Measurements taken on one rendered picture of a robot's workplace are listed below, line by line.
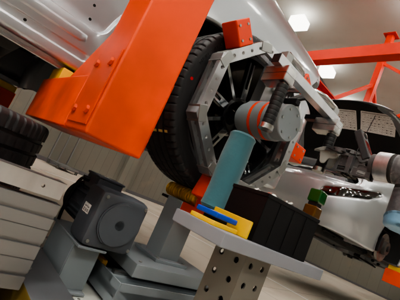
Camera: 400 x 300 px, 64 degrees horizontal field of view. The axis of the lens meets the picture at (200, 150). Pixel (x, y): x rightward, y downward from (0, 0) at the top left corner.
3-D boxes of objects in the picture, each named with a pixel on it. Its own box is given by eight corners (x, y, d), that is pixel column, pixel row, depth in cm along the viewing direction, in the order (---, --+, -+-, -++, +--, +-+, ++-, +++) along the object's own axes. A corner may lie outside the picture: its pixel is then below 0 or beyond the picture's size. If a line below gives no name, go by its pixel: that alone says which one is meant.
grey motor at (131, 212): (69, 252, 133) (106, 175, 139) (110, 305, 101) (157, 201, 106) (24, 243, 122) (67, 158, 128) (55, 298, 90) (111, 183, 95)
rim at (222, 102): (250, 145, 168) (234, 46, 150) (288, 152, 150) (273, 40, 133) (173, 188, 141) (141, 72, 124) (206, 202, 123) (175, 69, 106)
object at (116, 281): (166, 280, 154) (175, 261, 156) (216, 322, 127) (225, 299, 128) (70, 261, 124) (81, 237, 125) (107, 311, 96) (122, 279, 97)
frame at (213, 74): (258, 204, 139) (303, 93, 147) (271, 208, 134) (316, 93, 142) (164, 154, 105) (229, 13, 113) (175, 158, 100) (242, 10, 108)
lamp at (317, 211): (306, 218, 99) (311, 206, 100) (318, 222, 96) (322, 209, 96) (300, 214, 97) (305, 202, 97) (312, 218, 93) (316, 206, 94)
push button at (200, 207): (213, 220, 77) (217, 211, 77) (234, 230, 71) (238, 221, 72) (193, 212, 72) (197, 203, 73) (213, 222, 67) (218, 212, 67)
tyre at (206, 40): (262, 153, 175) (242, 25, 152) (300, 161, 156) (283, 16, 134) (162, 211, 139) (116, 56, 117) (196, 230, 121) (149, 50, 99)
